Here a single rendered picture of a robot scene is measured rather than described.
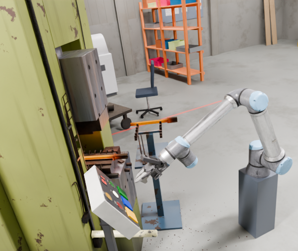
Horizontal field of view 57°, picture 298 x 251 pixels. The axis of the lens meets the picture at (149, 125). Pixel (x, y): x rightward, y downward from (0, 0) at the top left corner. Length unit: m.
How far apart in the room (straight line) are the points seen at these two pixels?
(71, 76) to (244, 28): 9.68
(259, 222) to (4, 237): 1.96
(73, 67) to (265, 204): 1.86
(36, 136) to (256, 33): 10.41
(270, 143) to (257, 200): 0.60
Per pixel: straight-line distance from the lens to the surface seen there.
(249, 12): 11.14
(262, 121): 1.94
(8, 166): 1.82
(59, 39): 1.77
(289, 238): 2.83
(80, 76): 1.69
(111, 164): 2.01
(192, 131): 1.80
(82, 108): 1.75
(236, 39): 10.84
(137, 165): 2.41
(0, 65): 1.56
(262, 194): 2.49
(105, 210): 1.36
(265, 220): 2.72
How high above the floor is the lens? 2.00
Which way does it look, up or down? 24 degrees down
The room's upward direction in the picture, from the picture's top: 8 degrees counter-clockwise
